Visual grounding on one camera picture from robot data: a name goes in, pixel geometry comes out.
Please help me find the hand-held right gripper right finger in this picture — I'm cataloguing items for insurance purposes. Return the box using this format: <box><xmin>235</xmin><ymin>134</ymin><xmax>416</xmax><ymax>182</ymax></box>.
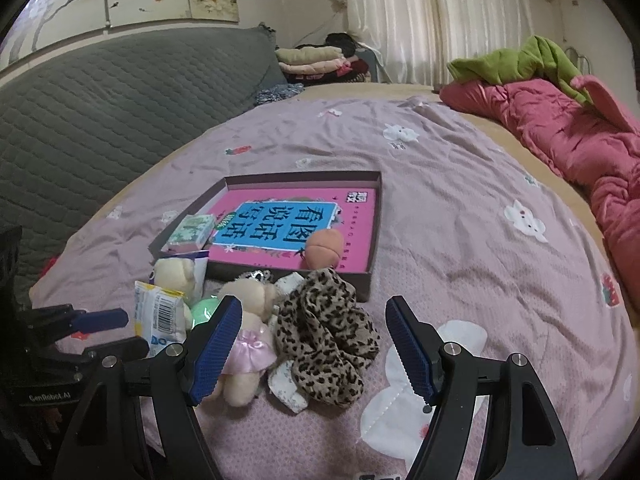
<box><xmin>385</xmin><ymin>295</ymin><xmax>578</xmax><ymax>480</ymax></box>

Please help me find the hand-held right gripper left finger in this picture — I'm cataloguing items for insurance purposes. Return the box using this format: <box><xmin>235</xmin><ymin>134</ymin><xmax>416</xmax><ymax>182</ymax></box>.
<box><xmin>52</xmin><ymin>295</ymin><xmax>244</xmax><ymax>480</ymax></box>

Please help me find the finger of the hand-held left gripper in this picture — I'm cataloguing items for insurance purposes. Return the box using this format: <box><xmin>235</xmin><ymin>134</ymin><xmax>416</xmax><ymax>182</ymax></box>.
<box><xmin>32</xmin><ymin>304</ymin><xmax>130</xmax><ymax>347</ymax></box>
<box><xmin>80</xmin><ymin>337</ymin><xmax>151</xmax><ymax>362</ymax></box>

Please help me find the white tissue pack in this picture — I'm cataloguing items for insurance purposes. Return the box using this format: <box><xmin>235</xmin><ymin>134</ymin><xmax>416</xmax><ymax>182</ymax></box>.
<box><xmin>134</xmin><ymin>281</ymin><xmax>193</xmax><ymax>356</ymax></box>

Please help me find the teddy bear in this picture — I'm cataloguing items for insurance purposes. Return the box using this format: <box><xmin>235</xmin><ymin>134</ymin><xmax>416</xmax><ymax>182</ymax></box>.
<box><xmin>212</xmin><ymin>277</ymin><xmax>281</xmax><ymax>406</ymax></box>
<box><xmin>152</xmin><ymin>256</ymin><xmax>196</xmax><ymax>306</ymax></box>

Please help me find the leopard print cloth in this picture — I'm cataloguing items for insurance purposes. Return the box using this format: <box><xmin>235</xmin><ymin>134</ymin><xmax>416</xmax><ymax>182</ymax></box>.
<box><xmin>274</xmin><ymin>268</ymin><xmax>381</xmax><ymax>408</ymax></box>

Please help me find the brown cardboard box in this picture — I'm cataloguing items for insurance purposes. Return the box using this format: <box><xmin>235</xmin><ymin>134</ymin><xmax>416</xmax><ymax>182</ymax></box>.
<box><xmin>148</xmin><ymin>171</ymin><xmax>383</xmax><ymax>303</ymax></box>

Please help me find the green ball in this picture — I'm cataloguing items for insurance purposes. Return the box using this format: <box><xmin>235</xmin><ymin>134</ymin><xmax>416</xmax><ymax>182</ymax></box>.
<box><xmin>191</xmin><ymin>297</ymin><xmax>221</xmax><ymax>333</ymax></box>

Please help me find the white floral cloth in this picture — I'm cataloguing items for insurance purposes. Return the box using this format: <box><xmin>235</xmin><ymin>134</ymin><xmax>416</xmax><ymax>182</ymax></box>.
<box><xmin>267</xmin><ymin>274</ymin><xmax>310</xmax><ymax>413</ymax></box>

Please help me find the green tissue pack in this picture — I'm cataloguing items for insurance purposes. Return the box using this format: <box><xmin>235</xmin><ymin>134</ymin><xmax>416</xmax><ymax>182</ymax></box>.
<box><xmin>166</xmin><ymin>214</ymin><xmax>217</xmax><ymax>253</ymax></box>

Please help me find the peach plush ball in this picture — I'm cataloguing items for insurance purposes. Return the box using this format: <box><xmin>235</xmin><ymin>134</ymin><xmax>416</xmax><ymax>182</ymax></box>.
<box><xmin>305</xmin><ymin>230</ymin><xmax>345</xmax><ymax>271</ymax></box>

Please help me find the purple printed bedsheet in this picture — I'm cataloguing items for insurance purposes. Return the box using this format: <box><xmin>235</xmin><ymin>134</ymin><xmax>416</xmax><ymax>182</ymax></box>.
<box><xmin>30</xmin><ymin>95</ymin><xmax>626</xmax><ymax>480</ymax></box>

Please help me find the pink picture book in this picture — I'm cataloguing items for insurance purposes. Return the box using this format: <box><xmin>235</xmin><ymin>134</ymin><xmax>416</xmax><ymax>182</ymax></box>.
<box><xmin>207</xmin><ymin>189</ymin><xmax>377</xmax><ymax>275</ymax></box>

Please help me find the grey quilted headboard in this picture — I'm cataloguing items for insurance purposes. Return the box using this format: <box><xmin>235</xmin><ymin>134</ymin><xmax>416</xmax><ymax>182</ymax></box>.
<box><xmin>0</xmin><ymin>27</ymin><xmax>288</xmax><ymax>286</ymax></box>

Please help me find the blue patterned cloth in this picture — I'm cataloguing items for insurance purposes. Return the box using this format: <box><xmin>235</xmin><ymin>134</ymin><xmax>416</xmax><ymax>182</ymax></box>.
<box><xmin>255</xmin><ymin>82</ymin><xmax>305</xmax><ymax>107</ymax></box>

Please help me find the pink quilt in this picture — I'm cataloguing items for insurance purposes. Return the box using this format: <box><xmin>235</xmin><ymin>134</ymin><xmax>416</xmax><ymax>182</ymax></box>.
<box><xmin>439</xmin><ymin>75</ymin><xmax>640</xmax><ymax>301</ymax></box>

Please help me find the pink folded garment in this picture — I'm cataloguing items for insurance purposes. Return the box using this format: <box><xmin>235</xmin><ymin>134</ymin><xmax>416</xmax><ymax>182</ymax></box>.
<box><xmin>278</xmin><ymin>60</ymin><xmax>351</xmax><ymax>77</ymax></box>

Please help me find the green blanket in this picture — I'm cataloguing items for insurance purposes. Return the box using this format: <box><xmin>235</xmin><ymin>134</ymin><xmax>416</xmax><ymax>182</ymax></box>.
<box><xmin>446</xmin><ymin>35</ymin><xmax>590</xmax><ymax>106</ymax></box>

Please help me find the beige folded garment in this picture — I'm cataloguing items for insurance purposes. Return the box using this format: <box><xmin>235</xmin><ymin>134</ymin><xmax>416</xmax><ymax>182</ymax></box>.
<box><xmin>275</xmin><ymin>46</ymin><xmax>343</xmax><ymax>65</ymax></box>

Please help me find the black garment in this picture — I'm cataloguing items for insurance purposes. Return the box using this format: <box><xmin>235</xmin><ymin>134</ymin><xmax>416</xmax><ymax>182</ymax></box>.
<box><xmin>325</xmin><ymin>32</ymin><xmax>358</xmax><ymax>56</ymax></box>

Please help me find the white curtain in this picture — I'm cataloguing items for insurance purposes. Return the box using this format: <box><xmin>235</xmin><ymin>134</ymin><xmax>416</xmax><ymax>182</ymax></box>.
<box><xmin>340</xmin><ymin>0</ymin><xmax>536</xmax><ymax>88</ymax></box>

